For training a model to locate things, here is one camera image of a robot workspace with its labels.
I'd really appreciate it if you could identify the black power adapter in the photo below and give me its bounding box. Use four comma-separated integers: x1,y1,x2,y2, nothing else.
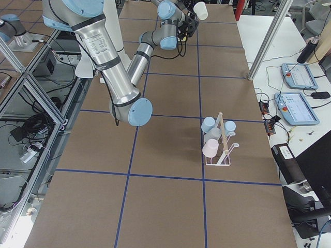
310,91,330,99

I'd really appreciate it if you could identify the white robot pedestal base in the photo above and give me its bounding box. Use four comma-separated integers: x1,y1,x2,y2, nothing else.
75,0,131,79

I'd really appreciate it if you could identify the teach pendant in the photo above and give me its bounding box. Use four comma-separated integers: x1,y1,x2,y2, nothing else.
281,63,318,90
274,92,320,126

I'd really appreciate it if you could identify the black computer monitor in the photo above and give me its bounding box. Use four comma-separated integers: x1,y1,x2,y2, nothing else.
296,132,330,206

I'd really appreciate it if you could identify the near teach pendant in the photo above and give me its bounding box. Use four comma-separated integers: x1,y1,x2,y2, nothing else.
274,92,320,126

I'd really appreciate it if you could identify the grey cup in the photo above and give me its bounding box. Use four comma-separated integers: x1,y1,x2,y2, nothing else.
204,127,222,142

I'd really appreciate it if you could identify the pink cup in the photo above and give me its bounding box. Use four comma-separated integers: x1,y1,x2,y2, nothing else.
202,138,219,158

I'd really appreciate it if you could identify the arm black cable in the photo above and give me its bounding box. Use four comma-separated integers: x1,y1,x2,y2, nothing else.
149,15,189,60
25,30,121,128

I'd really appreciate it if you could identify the black box with label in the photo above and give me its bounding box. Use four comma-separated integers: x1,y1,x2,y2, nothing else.
271,143,306,183

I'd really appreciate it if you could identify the wooden rack dowel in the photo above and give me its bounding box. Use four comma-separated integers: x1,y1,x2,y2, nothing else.
219,112,229,155

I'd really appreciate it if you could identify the cream white cup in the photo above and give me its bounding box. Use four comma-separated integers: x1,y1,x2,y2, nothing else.
193,2,208,21

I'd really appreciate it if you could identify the far teach pendant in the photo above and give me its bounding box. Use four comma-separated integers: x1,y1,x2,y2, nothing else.
281,63,318,90

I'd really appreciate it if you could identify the light blue cup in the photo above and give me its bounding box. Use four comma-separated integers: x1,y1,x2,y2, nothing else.
201,116,215,133

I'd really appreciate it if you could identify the white wire cup rack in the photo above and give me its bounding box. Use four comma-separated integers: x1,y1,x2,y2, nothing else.
203,118,239,166

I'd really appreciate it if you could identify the blue cup back row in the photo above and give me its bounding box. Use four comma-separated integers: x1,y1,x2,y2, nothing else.
224,120,236,136

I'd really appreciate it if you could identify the black monitor stand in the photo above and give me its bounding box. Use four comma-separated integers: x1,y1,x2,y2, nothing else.
281,184,331,240

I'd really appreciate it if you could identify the aluminium frame post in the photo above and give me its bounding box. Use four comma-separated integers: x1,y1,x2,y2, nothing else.
247,0,293,81

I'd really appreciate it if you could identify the black water bottle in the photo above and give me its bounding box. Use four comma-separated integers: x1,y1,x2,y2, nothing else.
297,36,320,64

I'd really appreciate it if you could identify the grey office chair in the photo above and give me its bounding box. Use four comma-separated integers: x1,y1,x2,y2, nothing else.
300,1,330,36

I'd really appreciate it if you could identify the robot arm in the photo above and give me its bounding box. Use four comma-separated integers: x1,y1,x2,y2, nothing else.
42,1,154,127
127,1,199,86

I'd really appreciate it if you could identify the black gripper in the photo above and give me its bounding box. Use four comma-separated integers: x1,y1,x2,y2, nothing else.
180,0,199,38

